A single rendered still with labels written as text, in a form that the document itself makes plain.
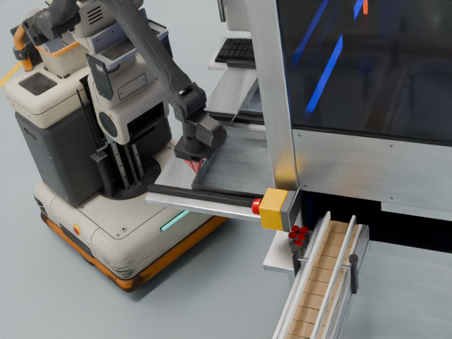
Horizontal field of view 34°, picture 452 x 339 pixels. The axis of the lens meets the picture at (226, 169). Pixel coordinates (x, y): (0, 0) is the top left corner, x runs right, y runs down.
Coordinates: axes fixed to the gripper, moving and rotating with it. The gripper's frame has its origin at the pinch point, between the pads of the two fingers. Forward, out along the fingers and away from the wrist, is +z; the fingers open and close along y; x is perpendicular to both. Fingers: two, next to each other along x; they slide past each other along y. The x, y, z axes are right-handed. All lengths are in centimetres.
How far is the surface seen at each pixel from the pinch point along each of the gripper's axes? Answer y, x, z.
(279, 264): 31.9, -24.9, -0.7
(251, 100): 2.7, 37.4, 3.0
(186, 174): -4.1, 1.0, 3.8
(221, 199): 10.3, -8.0, 0.4
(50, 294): -77, 8, 101
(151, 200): -9.8, -10.9, 4.6
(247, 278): 0, 36, 92
